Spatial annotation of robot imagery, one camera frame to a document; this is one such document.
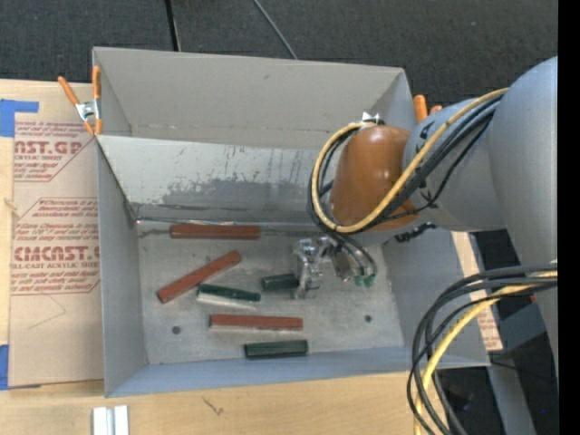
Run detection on dark green flat block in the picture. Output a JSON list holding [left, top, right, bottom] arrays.
[[198, 283, 262, 304], [260, 273, 301, 293], [244, 339, 310, 360]]

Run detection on red-brown flat block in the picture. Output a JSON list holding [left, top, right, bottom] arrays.
[[208, 314, 305, 332], [156, 249, 243, 305], [169, 223, 262, 241]]

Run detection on grey metal bin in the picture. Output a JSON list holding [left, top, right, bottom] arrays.
[[92, 46, 491, 399]]

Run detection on brown cardboard board red print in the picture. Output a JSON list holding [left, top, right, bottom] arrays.
[[0, 78, 505, 390]]

